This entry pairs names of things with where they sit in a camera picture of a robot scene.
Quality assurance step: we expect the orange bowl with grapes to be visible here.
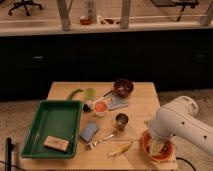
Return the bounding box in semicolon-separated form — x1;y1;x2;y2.
139;131;174;162

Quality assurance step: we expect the black office chair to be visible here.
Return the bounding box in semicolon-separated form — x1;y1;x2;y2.
8;0;43;16

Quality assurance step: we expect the tan sponge block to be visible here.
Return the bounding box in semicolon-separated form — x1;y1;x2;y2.
44;136;69;152

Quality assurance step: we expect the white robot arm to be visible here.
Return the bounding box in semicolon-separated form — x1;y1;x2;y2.
148;96;213;156

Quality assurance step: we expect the red object on ledge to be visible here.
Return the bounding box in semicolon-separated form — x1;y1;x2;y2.
80;16;92;25

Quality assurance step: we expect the grey-blue cloth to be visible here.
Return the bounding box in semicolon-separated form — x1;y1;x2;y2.
108;96;129;110

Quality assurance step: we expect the silver fork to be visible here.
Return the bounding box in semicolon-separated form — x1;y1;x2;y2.
86;133;115;150

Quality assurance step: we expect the purple bowl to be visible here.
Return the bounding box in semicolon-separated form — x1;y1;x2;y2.
113;79;134;98

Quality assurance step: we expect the green cucumber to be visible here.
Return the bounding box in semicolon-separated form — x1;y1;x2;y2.
66;89;83;100

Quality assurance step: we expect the black stand post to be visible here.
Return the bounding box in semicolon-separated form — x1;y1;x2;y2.
5;138;14;171

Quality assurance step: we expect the metal cup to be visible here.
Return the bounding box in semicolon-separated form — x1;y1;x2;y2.
116;113;129;130

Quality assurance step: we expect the yellow banana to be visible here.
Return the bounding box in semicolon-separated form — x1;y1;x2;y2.
108;142;133;157

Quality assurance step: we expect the black cable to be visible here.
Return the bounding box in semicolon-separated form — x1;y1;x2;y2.
175;156;198;171

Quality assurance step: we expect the white cup orange content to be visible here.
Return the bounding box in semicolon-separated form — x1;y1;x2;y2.
93;101;108;117

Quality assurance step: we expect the green plastic tray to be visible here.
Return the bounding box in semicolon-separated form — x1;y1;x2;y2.
21;100;82;159

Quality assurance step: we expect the black and white utensil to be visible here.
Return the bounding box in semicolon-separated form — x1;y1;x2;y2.
83;90;112;112

